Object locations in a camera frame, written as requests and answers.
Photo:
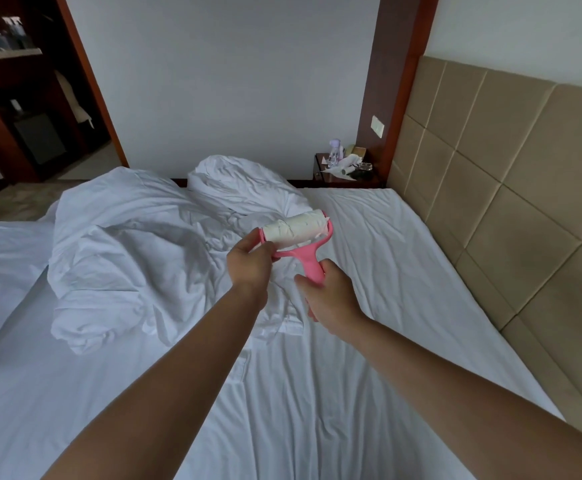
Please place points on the person's left forearm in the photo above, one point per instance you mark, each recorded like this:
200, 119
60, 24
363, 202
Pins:
161, 395

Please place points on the white duvet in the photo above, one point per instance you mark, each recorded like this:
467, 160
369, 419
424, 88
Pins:
131, 255

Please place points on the person's right forearm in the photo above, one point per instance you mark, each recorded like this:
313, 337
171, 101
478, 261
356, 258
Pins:
471, 405

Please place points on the black minibar fridge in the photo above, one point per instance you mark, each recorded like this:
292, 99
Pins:
36, 140

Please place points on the beige padded headboard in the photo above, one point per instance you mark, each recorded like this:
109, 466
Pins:
511, 175

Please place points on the person's left hand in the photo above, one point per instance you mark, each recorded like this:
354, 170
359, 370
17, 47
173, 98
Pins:
251, 267

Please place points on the white hanging bag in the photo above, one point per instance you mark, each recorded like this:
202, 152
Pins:
73, 100

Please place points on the white bed sheet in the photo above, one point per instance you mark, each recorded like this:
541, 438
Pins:
371, 255

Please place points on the person's right hand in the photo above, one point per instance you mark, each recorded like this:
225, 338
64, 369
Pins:
336, 305

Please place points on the pink lint roller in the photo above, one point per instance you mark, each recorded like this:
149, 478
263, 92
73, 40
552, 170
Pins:
296, 227

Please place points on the dark wooden wall panel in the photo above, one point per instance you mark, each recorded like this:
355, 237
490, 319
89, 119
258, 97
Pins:
396, 65

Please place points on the white wall switch panel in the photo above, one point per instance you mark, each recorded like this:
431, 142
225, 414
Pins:
377, 126

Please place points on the dark wooden nightstand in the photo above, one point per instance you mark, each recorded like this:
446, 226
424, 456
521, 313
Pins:
321, 180

